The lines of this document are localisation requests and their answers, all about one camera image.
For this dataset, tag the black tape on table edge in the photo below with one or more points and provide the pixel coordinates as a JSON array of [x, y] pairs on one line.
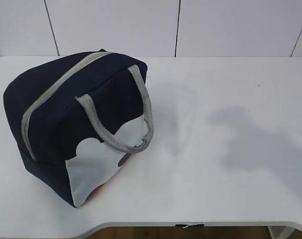
[[184, 226]]

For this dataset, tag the navy blue lunch bag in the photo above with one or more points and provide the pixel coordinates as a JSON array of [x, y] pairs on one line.
[[77, 119]]

